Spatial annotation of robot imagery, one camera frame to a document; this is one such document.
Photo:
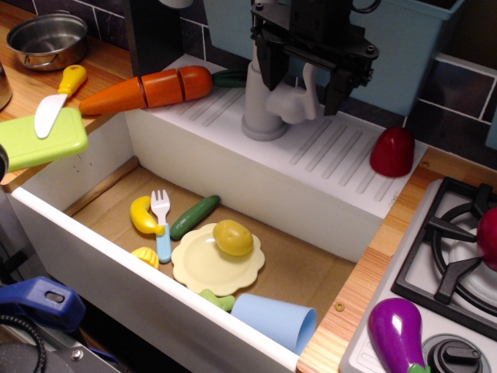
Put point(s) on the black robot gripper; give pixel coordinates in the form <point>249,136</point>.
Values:
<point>319,33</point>

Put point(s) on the grey toy faucet with lever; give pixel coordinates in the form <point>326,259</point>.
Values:
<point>268,113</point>

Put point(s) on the light blue plastic bin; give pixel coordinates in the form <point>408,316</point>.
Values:
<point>408,34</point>

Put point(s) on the red toy pepper half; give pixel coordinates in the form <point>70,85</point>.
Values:
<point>393,153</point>

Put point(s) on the orange wooden toy carrot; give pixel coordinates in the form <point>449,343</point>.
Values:
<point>161,88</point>

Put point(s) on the yellow toy potato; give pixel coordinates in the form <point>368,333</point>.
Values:
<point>233,238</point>

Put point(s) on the white toy sink unit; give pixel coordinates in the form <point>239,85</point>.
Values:
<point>314,184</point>

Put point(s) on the green toy cucumber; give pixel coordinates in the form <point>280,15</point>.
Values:
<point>193,216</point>

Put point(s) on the yellow toy banana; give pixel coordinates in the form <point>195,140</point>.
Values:
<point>142,220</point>

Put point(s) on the pale yellow toy plate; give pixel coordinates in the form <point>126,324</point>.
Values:
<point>199,264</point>

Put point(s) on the toy stove with black grate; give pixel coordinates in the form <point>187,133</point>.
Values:
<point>438,268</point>

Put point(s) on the yellow toy lemon piece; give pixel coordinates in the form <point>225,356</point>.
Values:
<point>148,256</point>

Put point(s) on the red toy fruit on stove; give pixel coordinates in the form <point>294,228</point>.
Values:
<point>486,238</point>

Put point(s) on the green toy vegetable piece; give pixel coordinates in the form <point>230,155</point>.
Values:
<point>225,303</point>

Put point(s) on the light blue plastic cup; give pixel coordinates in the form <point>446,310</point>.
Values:
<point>290,325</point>

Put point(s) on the small steel pot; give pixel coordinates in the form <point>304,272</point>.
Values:
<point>50,42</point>

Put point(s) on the purple toy eggplant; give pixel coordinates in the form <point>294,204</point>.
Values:
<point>395,330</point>

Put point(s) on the black stove knob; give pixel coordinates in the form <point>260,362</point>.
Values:
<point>448,353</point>

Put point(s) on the blue clamp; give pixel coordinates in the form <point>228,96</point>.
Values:
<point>46,302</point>

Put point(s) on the dark vertical post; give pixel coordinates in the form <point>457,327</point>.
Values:
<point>153,34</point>

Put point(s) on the white fork blue handle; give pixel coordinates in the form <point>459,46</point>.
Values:
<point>160,207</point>

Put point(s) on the toy knife yellow handle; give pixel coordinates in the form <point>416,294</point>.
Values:
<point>49,107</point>

